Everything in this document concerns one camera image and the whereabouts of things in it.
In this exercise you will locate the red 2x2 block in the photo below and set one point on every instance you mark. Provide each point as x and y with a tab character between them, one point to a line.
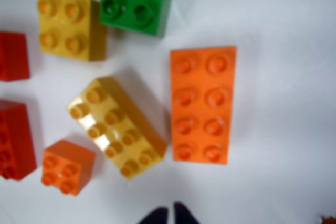
13	56

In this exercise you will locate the green 2x4 block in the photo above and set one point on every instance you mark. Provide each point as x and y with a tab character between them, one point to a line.
134	1

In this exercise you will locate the yellow 2x4 block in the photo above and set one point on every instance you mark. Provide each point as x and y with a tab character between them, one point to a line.
118	129

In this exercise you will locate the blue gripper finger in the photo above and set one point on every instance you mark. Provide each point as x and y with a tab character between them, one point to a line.
158	217
183	216

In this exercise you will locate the orange 2x4 block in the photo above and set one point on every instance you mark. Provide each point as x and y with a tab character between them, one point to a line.
202	106

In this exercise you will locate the orange 2x2 block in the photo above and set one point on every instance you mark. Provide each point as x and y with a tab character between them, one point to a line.
67	169

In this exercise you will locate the red 2x4 block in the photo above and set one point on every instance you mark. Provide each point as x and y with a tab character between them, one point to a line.
15	142

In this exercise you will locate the yellow 2x2 block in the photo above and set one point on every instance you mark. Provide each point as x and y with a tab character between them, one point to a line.
65	27

